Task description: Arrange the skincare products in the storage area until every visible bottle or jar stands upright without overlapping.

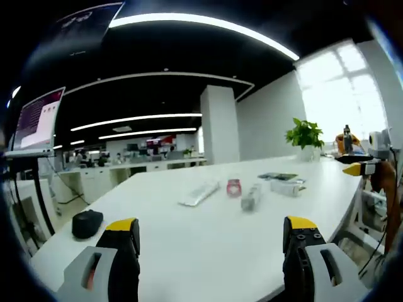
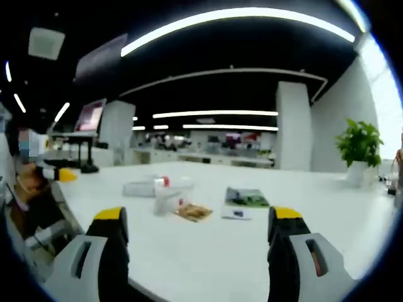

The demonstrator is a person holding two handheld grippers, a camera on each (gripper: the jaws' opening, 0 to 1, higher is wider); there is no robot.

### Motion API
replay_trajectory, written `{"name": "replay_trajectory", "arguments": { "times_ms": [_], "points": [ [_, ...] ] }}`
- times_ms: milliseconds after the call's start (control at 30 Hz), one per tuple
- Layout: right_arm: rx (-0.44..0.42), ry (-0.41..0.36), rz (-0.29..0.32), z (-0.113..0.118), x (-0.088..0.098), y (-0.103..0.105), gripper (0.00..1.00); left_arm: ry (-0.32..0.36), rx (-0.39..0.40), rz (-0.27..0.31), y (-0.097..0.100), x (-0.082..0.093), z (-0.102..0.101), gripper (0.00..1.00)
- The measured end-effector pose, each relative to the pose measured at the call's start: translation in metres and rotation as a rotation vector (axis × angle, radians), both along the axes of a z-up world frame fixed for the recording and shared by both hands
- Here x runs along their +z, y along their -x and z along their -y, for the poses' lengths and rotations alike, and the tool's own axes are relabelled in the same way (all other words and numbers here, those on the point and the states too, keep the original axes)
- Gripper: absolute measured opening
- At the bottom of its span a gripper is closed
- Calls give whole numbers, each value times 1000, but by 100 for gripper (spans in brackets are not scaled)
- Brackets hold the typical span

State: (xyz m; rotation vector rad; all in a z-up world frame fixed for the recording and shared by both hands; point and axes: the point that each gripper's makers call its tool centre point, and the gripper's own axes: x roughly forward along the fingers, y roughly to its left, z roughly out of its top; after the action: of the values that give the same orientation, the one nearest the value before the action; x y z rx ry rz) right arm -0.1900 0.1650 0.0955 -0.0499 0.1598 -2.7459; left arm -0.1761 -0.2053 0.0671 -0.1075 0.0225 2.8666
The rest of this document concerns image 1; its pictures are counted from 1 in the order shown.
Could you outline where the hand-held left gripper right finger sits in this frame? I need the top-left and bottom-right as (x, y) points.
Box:
(282, 215), (370, 302)

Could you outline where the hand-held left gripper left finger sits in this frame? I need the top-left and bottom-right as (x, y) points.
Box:
(56, 218), (141, 302)

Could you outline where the green black sachet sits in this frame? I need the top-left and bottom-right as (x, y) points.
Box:
(257, 172), (298, 181)

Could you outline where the pink skincare jar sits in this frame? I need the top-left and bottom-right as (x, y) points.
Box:
(226, 178), (244, 198)

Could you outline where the white skincare tube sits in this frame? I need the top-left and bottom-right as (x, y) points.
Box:
(178, 181), (221, 207)

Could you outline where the dark bottle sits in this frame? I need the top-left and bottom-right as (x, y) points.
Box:
(342, 124), (353, 155)

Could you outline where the yellow plastic object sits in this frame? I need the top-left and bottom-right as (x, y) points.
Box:
(335, 133), (360, 155)

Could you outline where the black computer mouse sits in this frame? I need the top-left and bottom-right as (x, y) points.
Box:
(71, 210), (104, 239)

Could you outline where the green potted plant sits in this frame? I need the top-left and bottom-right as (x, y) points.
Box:
(285, 118), (326, 163)

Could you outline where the white box with green label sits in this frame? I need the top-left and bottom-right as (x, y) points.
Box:
(270, 179), (307, 198)

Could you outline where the white office counter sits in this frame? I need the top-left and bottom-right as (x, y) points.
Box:
(61, 157), (208, 204)

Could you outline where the black monitor stand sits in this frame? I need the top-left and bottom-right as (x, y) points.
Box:
(30, 156), (57, 235)

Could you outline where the computer monitor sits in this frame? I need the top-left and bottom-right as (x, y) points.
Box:
(6, 86), (66, 155)

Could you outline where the dark hanging screen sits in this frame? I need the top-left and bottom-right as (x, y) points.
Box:
(53, 1), (125, 57)

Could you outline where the long white ceiling light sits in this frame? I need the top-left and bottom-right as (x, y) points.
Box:
(108, 12), (300, 61)

